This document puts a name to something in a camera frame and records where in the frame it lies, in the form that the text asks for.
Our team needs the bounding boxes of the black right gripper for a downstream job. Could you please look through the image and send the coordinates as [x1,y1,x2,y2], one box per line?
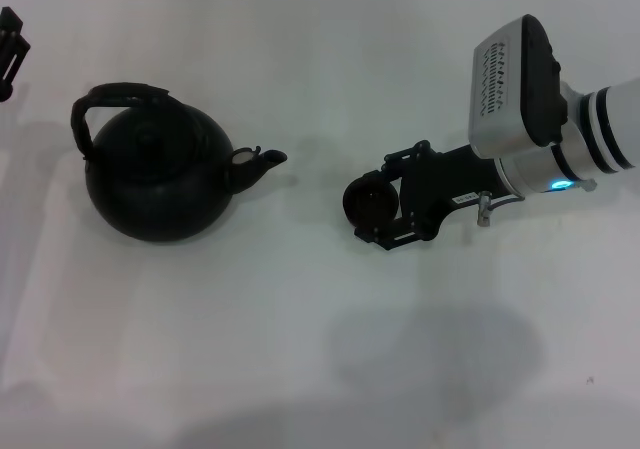
[353,139,512,251]

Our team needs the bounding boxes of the small dark brown teacup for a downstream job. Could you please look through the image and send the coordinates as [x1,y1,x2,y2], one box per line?
[342,176,401,230]

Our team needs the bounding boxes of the black round teapot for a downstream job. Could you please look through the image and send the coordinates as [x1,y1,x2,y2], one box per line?
[71,82,290,243]

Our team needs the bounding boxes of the silver plug with grey cable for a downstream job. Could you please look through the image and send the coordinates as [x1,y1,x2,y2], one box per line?
[476,191,525,229]

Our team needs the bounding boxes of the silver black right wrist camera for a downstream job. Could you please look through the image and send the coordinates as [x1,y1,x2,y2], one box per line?
[467,14,569,159]

